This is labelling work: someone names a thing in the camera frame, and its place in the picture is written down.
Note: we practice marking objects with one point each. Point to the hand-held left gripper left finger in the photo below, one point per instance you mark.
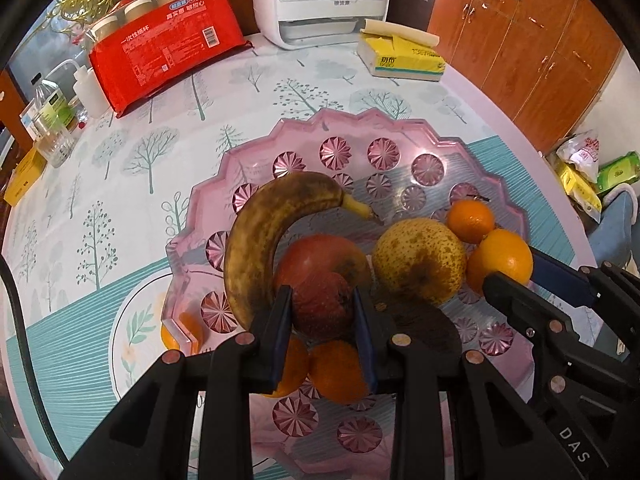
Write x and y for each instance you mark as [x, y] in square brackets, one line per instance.
[280, 340]

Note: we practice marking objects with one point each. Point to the brown spotted banana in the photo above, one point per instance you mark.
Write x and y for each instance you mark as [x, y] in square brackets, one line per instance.
[250, 240]

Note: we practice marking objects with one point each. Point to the large orange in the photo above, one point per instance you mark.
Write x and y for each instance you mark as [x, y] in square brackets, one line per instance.
[500, 260]

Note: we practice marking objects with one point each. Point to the pink plastic fruit plate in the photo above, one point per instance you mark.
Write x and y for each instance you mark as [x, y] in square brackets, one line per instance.
[350, 130]

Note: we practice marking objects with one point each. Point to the yellow cardboard box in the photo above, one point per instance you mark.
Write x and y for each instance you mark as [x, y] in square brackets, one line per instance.
[24, 175]

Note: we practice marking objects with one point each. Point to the yellow plastic bag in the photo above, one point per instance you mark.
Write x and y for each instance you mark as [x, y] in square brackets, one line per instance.
[580, 190]

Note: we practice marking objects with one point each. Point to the small mandarin with stem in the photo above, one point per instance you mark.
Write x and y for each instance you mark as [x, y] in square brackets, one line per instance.
[470, 220]

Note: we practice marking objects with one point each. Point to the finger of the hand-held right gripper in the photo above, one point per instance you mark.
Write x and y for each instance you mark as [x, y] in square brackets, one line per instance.
[560, 275]
[520, 300]

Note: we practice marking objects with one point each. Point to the red and yellow apple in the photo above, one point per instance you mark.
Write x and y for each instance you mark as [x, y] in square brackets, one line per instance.
[320, 255]

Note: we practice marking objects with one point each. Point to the dark avocado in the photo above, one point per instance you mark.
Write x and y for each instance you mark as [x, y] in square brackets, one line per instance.
[430, 330]

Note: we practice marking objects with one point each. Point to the white plastic bag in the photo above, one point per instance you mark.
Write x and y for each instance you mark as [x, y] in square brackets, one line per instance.
[580, 152]

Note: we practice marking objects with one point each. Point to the small red apple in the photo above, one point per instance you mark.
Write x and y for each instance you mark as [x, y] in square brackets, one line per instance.
[322, 310]

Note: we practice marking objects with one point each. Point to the brown wooden cabinets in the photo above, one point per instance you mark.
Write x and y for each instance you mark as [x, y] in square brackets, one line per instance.
[525, 35]

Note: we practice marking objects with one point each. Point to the small white box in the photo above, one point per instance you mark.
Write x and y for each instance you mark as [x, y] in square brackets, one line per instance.
[29, 122]

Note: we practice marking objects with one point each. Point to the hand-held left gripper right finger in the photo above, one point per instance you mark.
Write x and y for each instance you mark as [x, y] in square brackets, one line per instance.
[365, 350]

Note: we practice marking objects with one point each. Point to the red paper cup package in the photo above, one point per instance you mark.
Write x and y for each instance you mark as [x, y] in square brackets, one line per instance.
[165, 55]

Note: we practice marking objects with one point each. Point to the green packet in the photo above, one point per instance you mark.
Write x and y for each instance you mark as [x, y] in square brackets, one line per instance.
[620, 172]

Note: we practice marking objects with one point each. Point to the yellow tissue pack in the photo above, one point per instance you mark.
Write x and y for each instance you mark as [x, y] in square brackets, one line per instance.
[400, 57]

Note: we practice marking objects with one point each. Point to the clear plastic bottle green label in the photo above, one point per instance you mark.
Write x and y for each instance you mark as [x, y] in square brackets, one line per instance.
[52, 110]

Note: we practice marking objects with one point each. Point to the white countertop appliance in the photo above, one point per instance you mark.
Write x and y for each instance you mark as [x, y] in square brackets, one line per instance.
[320, 10]

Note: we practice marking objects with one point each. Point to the yellow speckled pear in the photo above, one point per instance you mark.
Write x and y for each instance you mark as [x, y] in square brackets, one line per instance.
[420, 260]

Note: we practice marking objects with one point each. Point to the tree print tablecloth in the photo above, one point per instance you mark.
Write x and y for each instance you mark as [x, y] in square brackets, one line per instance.
[125, 185]

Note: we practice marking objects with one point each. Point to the white squeeze bottle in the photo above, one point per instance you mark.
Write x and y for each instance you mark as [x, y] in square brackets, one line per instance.
[92, 95]

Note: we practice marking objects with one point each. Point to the clear glass cup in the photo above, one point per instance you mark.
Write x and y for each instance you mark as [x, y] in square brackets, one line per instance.
[56, 147]

